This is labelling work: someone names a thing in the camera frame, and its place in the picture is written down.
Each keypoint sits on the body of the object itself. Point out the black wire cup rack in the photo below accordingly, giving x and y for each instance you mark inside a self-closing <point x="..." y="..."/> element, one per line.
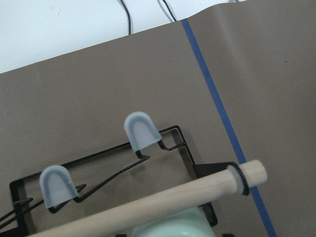
<point x="94" y="148"/>

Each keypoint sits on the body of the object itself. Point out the light green cup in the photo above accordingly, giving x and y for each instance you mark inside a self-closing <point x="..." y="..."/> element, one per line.
<point x="189" y="223"/>

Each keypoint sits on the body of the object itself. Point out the wooden rack handle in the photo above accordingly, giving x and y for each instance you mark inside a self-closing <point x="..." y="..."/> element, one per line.
<point x="192" y="194"/>

